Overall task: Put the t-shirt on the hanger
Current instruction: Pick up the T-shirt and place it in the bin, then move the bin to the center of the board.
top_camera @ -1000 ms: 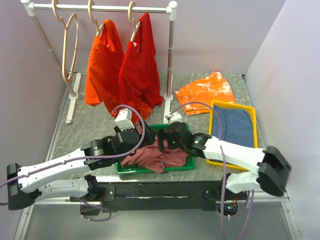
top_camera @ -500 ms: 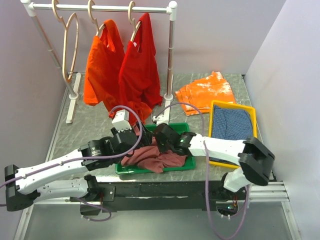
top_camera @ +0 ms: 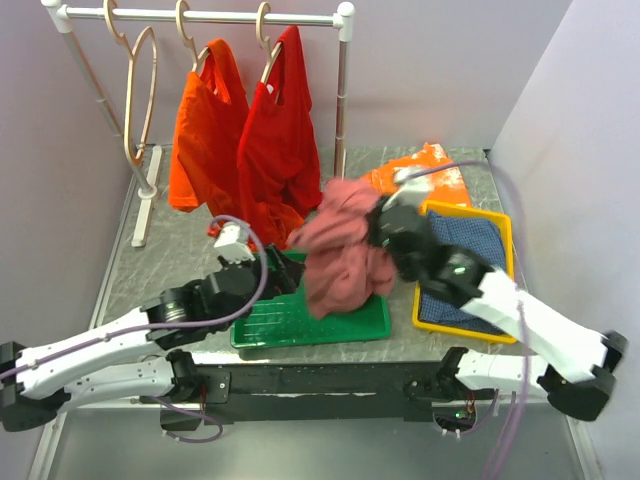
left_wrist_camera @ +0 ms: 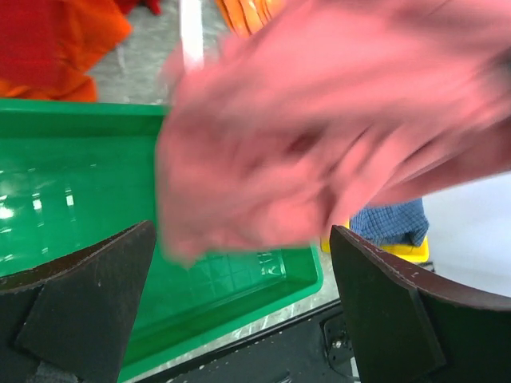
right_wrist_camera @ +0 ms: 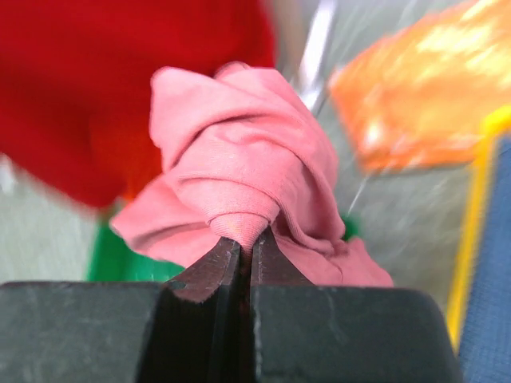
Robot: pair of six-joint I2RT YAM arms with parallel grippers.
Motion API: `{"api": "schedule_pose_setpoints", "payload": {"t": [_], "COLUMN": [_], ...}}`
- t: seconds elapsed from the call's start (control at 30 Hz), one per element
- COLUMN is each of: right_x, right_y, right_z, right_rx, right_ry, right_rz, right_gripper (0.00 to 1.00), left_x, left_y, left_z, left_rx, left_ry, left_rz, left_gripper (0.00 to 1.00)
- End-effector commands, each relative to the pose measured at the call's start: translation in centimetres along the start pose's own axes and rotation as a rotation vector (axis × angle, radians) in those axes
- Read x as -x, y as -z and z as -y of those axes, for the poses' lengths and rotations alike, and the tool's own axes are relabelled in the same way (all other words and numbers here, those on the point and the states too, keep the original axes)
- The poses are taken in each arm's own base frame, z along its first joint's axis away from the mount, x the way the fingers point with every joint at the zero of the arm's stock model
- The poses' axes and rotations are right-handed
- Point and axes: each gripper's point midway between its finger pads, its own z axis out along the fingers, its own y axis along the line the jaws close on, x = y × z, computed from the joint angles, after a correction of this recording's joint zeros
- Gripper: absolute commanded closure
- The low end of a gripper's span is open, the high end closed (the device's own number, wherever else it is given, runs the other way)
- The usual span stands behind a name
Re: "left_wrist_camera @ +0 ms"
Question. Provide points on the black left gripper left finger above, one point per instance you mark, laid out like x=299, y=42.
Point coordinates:
x=77, y=312

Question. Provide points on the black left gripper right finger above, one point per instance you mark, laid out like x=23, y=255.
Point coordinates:
x=408, y=324

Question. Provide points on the orange t shirt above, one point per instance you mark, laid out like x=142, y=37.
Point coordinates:
x=71, y=85

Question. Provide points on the yellow plastic tray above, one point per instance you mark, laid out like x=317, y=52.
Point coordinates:
x=411, y=249

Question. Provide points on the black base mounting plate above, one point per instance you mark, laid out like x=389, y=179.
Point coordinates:
x=312, y=347

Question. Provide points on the orange white patterned shirt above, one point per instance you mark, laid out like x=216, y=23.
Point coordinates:
x=246, y=17

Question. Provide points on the blue checked shirt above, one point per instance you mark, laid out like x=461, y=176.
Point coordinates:
x=410, y=213

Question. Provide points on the green plastic tray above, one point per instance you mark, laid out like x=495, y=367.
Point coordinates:
x=73, y=174

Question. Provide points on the white clothes rack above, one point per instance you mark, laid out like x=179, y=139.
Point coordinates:
x=191, y=33

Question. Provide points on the dusty pink t shirt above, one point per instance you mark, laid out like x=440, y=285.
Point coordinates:
x=332, y=106

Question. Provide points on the red t shirt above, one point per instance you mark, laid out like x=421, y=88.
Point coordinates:
x=36, y=35

